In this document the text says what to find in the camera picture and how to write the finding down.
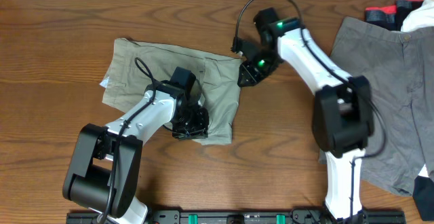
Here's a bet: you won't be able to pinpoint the light khaki green shorts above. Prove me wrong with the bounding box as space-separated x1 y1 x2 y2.
100 38 241 145

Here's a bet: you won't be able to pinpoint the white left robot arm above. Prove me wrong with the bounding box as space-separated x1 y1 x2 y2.
62 67 209 223

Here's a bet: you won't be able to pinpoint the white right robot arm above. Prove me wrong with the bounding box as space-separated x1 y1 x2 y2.
231 7 374 223

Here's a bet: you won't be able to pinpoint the black and red garment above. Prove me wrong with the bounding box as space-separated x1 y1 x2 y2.
364 0 423 31

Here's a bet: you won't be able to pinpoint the dark grey shorts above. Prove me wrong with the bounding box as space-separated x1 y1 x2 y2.
330 17 433 196

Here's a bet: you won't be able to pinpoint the white garment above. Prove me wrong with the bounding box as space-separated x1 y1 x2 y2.
401 0 434 33

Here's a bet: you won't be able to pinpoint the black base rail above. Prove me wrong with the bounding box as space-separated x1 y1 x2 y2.
66 209 407 224

